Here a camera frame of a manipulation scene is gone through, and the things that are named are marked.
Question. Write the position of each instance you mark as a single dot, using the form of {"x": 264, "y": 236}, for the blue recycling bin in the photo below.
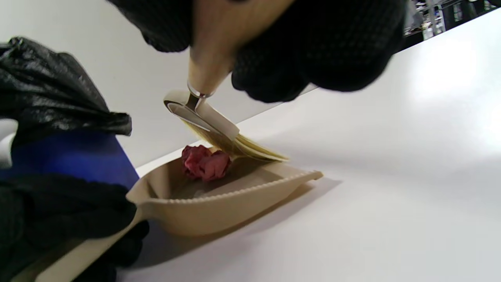
{"x": 78, "y": 156}

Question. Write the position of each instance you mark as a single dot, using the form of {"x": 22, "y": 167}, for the person's left hand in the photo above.
{"x": 58, "y": 211}

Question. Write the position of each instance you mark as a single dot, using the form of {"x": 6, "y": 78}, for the pile of pink paper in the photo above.
{"x": 203, "y": 164}

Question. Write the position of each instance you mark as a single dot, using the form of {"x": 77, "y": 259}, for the black plastic bin bag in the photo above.
{"x": 47, "y": 90}

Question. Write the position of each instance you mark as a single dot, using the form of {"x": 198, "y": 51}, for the person's right hand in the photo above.
{"x": 332, "y": 43}

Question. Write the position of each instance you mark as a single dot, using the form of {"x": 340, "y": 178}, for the beige plastic dustpan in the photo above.
{"x": 219, "y": 215}

